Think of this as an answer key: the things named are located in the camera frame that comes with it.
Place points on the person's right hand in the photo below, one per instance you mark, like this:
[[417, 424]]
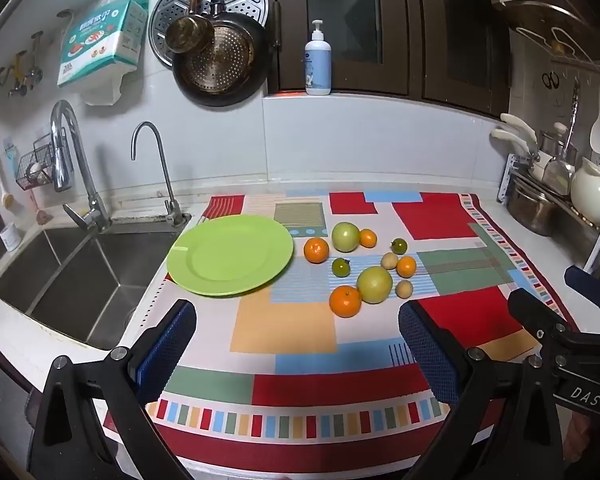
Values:
[[580, 437]]

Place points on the small steel lidded pot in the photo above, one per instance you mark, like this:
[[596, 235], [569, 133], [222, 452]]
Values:
[[552, 142]]

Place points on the small white cup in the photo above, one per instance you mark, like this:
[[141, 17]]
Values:
[[10, 237]]

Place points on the small green tomato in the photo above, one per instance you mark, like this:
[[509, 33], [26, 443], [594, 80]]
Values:
[[341, 267], [399, 245]]

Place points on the green plastic plate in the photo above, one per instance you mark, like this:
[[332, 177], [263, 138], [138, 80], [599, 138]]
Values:
[[230, 255]]

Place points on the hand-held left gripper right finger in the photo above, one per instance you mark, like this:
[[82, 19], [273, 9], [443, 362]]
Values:
[[427, 350]]

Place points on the colourful patterned table cloth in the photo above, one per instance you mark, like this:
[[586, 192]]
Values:
[[290, 320]]

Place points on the white pump soap bottle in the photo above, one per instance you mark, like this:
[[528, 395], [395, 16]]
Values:
[[318, 67]]

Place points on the tan longan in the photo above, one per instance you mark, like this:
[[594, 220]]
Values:
[[389, 260], [404, 289]]

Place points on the large green apple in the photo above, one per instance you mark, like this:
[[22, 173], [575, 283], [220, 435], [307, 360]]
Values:
[[345, 236]]

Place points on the white ceramic jug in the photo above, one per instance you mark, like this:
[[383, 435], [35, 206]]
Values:
[[592, 192]]

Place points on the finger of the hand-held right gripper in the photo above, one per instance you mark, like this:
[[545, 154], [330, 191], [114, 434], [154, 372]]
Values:
[[587, 282], [535, 312]]

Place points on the large chrome faucet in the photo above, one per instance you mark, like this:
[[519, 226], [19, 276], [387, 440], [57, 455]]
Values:
[[80, 160]]

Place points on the black scissors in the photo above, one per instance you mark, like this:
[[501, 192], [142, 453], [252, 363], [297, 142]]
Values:
[[550, 81]]

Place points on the small orange tangerine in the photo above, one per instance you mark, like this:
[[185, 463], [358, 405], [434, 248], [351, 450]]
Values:
[[406, 266], [368, 238]]

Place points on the stainless steel sink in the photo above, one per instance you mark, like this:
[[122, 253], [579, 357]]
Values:
[[110, 280]]

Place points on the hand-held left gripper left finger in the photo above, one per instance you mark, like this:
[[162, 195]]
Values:
[[167, 350]]

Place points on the teal white paper towel pack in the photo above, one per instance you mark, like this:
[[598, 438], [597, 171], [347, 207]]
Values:
[[100, 35]]

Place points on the steel spatula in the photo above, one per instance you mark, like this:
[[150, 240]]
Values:
[[557, 175]]

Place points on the metal dish rack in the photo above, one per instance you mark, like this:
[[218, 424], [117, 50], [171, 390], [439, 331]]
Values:
[[510, 180]]

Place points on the yellow-green round fruit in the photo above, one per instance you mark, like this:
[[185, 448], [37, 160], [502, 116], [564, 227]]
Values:
[[374, 284]]

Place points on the black frying pan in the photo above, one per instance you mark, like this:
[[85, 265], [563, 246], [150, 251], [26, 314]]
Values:
[[220, 62]]

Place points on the large steel pot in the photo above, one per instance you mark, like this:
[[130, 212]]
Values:
[[532, 210]]

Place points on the slim gooseneck faucet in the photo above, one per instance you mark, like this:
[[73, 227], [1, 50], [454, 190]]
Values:
[[167, 180]]

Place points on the yellow wall hook rack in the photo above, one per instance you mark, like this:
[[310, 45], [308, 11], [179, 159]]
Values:
[[22, 62]]

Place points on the white rice paddle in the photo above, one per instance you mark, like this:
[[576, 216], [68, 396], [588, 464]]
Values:
[[599, 135]]

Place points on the small brass pot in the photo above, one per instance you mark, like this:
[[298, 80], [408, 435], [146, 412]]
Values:
[[187, 35]]

